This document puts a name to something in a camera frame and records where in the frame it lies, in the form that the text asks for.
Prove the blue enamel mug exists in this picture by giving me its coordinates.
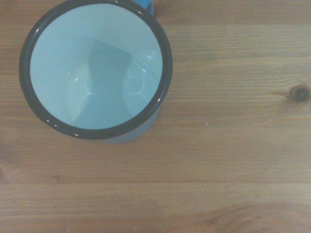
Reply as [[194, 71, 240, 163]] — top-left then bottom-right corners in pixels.
[[18, 0, 173, 144]]

